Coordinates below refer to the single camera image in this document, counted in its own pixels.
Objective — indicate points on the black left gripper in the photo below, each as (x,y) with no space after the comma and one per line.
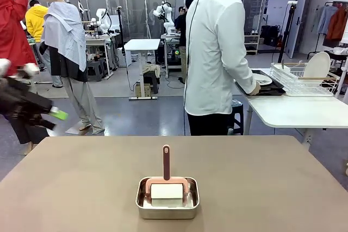
(21,99)

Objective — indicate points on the pink lint roller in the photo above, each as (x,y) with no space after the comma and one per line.
(166,161)

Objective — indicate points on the person in white shirt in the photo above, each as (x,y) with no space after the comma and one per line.
(212,52)

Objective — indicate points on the mannequin with striped shirt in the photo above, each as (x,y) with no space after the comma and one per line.
(68,25)

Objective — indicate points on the black bag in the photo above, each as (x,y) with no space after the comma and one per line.
(270,36)

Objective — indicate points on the light blue hanging shirt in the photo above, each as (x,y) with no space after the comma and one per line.
(326,17)

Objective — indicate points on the person in dark top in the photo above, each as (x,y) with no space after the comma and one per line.
(180,25)

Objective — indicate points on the cream round plate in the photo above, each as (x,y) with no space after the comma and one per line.
(265,81)

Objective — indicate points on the white standing desk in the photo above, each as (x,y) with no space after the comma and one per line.
(141,44)

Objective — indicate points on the white workbench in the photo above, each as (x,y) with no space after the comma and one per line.
(95,36)

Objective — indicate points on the cardboard box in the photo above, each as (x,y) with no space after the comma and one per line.
(142,90)

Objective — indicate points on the person's right hand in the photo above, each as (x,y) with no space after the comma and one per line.
(256,89)

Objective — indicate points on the large white plate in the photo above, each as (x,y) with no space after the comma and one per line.
(318,65)

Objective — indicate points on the white shelf unit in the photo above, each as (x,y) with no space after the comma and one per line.
(251,43)

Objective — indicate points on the black tripod with white head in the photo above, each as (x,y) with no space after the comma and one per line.
(292,2)

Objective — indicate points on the person in yellow hoodie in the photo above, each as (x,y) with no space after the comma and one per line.
(35,17)

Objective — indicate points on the stainless steel rectangular tray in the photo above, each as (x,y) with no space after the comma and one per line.
(166,213)

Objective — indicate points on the orange hanging jacket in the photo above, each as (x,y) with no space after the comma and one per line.
(337,25)

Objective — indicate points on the dark grey serving tray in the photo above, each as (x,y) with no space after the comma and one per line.
(272,90)

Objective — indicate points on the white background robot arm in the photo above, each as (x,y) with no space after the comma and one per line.
(166,12)
(102,17)

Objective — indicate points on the beige cloth pile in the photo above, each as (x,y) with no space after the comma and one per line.
(150,69)

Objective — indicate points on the black stool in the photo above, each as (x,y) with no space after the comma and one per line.
(237,118)

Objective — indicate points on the white folding table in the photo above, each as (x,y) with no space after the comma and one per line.
(299,112)

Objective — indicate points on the person's right forearm white sleeve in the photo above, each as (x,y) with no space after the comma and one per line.
(247,80)

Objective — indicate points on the grey plastic stool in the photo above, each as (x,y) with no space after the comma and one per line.
(95,69)

